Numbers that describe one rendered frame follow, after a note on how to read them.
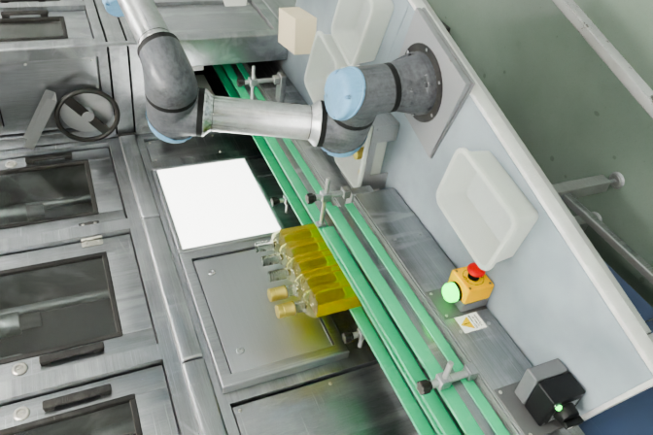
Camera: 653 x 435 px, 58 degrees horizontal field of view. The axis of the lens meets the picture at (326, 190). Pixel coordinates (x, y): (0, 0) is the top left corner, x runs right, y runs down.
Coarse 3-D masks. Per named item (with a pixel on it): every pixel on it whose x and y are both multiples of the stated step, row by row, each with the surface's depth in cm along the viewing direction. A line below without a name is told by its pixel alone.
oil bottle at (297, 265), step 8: (296, 256) 157; (304, 256) 157; (312, 256) 158; (320, 256) 158; (328, 256) 158; (288, 264) 155; (296, 264) 155; (304, 264) 155; (312, 264) 155; (320, 264) 156; (328, 264) 156; (336, 264) 157; (288, 272) 154; (296, 272) 153; (304, 272) 154
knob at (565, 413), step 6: (564, 408) 109; (570, 408) 109; (558, 414) 109; (564, 414) 109; (570, 414) 108; (576, 414) 109; (558, 420) 110; (564, 420) 108; (570, 420) 109; (576, 420) 109; (582, 420) 109; (564, 426) 108; (570, 426) 108
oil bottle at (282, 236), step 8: (312, 224) 168; (280, 232) 164; (288, 232) 164; (296, 232) 165; (304, 232) 165; (312, 232) 165; (272, 240) 163; (280, 240) 162; (288, 240) 162; (296, 240) 163
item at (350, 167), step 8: (368, 136) 156; (368, 144) 158; (336, 160) 177; (344, 160) 177; (352, 160) 178; (360, 160) 178; (344, 168) 175; (352, 168) 175; (360, 168) 164; (352, 176) 172; (360, 176) 164; (352, 184) 170; (360, 184) 166
